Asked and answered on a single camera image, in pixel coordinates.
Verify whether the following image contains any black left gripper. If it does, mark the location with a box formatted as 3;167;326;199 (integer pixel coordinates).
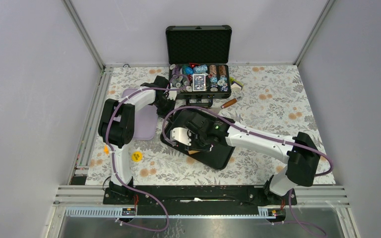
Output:
152;96;176;123

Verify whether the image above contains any black baking tray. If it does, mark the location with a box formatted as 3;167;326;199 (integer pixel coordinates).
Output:
160;109;235;170

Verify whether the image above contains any wooden rolling pin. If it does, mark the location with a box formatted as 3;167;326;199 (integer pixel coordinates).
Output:
188;150;199;155

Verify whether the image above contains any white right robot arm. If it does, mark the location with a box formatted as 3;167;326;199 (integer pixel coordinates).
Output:
171;112;320;204

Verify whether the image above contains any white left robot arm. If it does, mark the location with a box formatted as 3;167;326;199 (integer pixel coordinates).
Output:
98;76;178;204

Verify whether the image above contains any metal dough scraper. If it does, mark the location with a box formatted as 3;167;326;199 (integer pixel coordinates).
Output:
211;97;242;112

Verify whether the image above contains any purple plastic tray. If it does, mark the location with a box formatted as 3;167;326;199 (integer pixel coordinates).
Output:
119;88;158;140

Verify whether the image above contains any blue playing card deck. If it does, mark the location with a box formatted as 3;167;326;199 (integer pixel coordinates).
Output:
192;74;206;92

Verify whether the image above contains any yellow round token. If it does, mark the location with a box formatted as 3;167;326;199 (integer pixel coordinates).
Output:
131;151;143;162

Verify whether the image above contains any black poker chip case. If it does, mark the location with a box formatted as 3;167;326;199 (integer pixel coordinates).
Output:
165;25;232;108

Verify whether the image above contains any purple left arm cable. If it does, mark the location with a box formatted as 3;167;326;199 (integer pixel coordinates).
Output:
104;65;191;234

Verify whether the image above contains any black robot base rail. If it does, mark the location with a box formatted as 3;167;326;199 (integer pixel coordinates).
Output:
103;185;298;206

